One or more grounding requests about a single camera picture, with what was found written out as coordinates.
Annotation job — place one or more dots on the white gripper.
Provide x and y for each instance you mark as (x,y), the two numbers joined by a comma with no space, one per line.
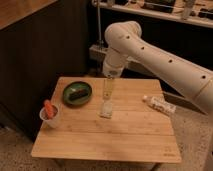
(110,72)

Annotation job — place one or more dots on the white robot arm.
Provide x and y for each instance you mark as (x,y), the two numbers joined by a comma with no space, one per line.
(192,81)

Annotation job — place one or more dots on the white sponge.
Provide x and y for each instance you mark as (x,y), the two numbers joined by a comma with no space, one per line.
(106,109)

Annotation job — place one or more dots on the dark eraser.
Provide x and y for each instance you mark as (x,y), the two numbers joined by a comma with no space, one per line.
(78,94)

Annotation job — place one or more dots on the green bowl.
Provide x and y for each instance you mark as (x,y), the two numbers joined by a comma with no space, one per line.
(75,86)

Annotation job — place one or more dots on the wooden folding table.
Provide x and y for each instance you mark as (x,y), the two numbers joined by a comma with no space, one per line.
(134,133)

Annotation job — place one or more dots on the metal vertical pole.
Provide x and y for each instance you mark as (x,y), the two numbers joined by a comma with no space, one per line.
(100,41)

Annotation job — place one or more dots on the white plastic bottle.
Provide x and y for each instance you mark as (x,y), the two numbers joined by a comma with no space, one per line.
(159,104)

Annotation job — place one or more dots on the orange carrot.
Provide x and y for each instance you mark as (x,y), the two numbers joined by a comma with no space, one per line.
(49,109)

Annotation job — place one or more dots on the white plastic cup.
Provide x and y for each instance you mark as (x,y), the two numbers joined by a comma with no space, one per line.
(54,122)

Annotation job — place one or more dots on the white shelf with clutter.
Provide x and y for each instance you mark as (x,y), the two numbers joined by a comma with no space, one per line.
(194,12)

